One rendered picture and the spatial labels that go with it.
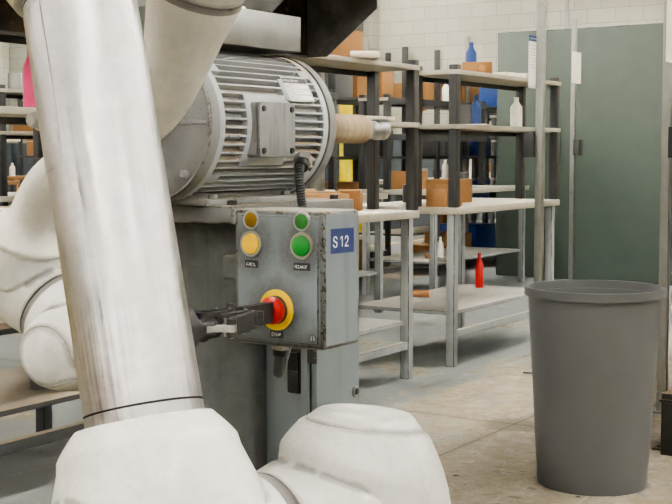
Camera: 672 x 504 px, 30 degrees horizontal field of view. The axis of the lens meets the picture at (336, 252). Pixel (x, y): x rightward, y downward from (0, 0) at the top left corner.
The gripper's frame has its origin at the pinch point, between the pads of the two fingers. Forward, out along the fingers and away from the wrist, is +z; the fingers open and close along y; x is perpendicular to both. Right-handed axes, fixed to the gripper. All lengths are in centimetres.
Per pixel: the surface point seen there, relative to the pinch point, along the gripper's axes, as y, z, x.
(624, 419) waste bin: -44, 275, -70
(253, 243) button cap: -3.8, 5.1, 9.7
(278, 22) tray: -19, 34, 45
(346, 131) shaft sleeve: -24, 62, 27
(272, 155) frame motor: -12.8, 22.8, 22.6
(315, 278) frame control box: 6.8, 5.5, 5.0
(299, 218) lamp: 4.5, 5.0, 13.6
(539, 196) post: -169, 488, 0
